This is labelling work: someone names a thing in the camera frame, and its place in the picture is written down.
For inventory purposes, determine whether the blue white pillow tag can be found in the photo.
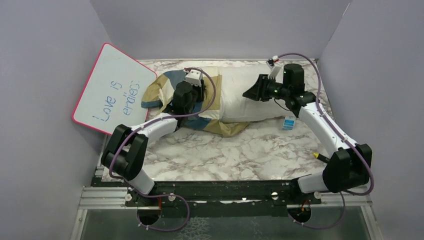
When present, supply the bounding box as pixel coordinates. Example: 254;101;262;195
282;116;296;130

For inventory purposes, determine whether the pink framed whiteboard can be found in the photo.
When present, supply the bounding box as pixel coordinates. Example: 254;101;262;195
72;43;157;135

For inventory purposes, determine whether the aluminium frame rail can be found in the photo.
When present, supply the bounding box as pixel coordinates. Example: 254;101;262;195
71;165;383;240

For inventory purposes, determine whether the black yellow marker pen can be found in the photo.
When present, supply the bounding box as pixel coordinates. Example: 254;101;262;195
313;152;330;164

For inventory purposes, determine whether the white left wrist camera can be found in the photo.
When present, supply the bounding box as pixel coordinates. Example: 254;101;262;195
184;69;203;87

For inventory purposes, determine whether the white pillow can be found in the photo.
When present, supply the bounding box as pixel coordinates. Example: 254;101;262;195
199;64;294;123

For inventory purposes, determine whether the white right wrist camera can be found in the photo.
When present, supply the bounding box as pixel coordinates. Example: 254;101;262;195
266;55;282;79

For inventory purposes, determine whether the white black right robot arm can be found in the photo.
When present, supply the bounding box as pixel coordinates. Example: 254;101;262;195
242;63;372;204

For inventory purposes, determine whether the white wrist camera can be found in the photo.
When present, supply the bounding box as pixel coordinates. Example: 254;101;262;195
266;55;282;79
184;69;203;87

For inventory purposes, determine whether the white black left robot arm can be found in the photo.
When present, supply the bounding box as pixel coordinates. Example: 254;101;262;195
100;80;206;206

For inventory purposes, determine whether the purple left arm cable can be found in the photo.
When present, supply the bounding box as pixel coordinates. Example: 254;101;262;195
108;67;218;232

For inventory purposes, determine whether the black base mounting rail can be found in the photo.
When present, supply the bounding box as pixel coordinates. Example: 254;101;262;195
90;177;321;221

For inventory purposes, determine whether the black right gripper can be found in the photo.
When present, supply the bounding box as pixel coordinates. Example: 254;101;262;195
242;74;290;102

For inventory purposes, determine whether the blue beige checked pillowcase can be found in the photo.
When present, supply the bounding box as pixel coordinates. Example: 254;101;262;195
141;66;249;137

